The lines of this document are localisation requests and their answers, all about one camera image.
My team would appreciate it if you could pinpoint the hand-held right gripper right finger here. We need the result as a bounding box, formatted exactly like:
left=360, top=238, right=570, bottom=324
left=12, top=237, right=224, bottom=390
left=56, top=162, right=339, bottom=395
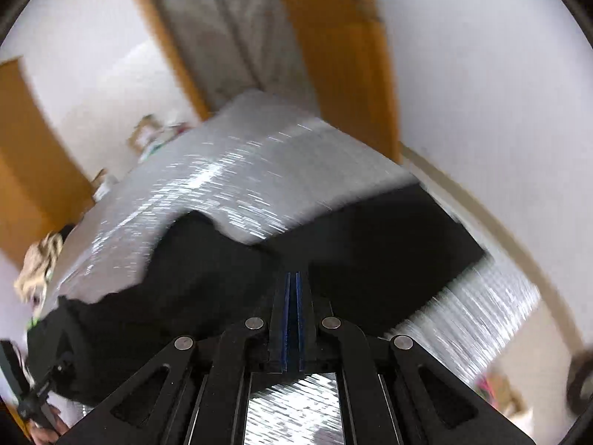
left=294, top=273, right=533, bottom=445

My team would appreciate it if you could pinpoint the grey plastic door curtain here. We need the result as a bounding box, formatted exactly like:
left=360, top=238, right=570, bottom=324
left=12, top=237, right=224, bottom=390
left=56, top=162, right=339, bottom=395
left=143, top=0, right=320, bottom=113

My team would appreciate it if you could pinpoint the white cardboard box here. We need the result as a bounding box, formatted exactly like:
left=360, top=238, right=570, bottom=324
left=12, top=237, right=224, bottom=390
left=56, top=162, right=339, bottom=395
left=93, top=169, right=119, bottom=201

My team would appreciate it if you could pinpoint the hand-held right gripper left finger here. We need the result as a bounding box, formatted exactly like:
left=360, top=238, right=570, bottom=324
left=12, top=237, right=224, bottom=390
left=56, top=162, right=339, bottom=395
left=56, top=273, right=292, bottom=445

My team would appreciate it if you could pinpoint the person's left hand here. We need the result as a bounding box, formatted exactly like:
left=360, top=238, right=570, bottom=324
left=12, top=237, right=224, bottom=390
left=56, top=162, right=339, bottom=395
left=32, top=421, right=63, bottom=445

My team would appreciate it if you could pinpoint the black round object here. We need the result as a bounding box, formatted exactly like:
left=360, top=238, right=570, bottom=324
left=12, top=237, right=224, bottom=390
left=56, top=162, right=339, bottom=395
left=565, top=347, right=593, bottom=415

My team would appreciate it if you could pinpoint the beige floral blanket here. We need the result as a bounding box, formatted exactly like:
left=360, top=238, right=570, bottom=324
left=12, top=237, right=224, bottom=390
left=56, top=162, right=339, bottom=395
left=14, top=232, right=64, bottom=305

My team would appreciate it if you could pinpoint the brown cardboard box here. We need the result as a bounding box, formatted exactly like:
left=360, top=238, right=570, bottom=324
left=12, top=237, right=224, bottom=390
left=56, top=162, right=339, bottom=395
left=127, top=116, right=164, bottom=159

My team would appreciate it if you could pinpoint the wooden door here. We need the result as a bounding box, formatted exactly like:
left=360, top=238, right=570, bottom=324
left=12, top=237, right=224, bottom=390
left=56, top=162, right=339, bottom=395
left=271, top=0, right=404, bottom=164

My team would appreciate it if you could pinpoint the wooden door frame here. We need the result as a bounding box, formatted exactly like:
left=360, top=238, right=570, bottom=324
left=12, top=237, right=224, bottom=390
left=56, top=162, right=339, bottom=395
left=123, top=0, right=214, bottom=121

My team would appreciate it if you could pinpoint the silver foil mat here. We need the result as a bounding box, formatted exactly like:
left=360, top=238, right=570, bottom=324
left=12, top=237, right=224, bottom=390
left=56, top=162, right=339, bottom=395
left=34, top=90, right=543, bottom=445

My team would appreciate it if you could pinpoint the black garment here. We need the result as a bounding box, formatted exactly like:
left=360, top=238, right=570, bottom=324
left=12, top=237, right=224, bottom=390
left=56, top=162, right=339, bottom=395
left=25, top=181, right=487, bottom=404

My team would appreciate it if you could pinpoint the wooden wardrobe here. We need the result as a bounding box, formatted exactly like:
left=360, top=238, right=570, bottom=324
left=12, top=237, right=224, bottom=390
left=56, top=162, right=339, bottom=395
left=0, top=56, right=96, bottom=256

